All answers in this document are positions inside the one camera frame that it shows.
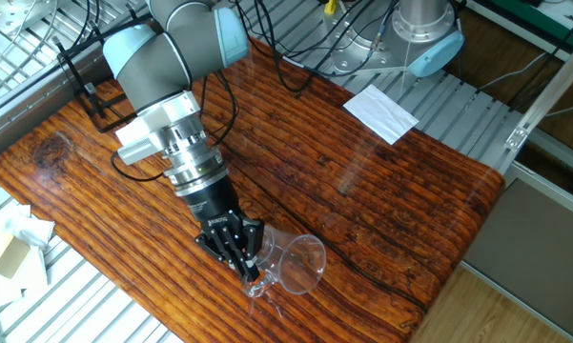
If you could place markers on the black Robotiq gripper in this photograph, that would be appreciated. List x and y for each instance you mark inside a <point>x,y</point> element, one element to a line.
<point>214,205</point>

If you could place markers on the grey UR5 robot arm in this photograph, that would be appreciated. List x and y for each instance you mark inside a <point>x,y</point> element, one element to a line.
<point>152,66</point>

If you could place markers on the glossy wood-pattern table mat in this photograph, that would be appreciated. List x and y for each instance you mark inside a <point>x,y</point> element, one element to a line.
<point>362,214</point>

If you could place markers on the white paper sheet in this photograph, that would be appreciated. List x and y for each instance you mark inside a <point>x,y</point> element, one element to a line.
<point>381,114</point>

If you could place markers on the large wooden block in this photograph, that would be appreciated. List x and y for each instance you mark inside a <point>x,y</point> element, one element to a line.
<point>5,255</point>

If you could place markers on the yellow connector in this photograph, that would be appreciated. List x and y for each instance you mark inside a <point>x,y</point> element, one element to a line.
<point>331,6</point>

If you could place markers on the grey board panel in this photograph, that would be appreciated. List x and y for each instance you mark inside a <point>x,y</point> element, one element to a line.
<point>529,248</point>

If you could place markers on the aluminium plate with holes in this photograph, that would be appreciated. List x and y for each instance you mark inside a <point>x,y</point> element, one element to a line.
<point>9,14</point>

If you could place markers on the white wrist sensor mount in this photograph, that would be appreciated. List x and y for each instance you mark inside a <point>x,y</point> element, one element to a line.
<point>148,128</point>

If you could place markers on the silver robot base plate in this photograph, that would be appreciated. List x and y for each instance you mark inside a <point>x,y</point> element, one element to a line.
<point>357,59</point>

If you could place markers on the metal frame post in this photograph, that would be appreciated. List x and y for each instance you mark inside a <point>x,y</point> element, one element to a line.
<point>548,90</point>

